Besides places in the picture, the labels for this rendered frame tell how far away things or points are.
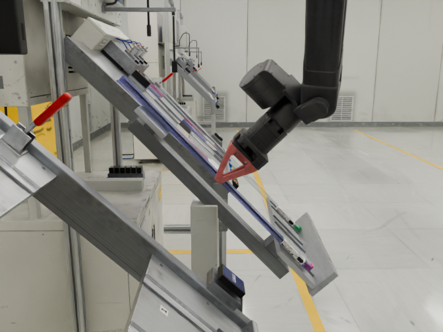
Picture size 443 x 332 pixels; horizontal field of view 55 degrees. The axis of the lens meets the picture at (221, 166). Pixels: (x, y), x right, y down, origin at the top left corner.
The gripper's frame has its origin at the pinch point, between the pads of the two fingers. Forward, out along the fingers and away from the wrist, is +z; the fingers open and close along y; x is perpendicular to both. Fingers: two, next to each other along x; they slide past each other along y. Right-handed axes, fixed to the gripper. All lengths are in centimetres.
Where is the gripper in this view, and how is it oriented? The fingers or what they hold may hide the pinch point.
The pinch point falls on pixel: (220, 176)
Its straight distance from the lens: 79.6
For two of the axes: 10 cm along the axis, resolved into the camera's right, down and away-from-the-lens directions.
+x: 7.1, 7.0, 1.2
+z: -7.1, 6.8, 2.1
